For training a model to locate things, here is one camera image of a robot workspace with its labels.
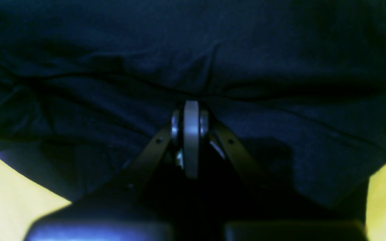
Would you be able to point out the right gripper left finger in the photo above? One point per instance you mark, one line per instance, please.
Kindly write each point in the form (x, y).
(180, 134)

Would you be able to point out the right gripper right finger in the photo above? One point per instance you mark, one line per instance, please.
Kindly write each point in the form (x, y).
(209, 132)

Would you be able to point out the dark navy T-shirt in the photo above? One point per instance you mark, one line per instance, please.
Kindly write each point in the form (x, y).
(85, 84)

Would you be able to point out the yellow table cloth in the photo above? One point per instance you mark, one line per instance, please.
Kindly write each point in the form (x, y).
(23, 201)

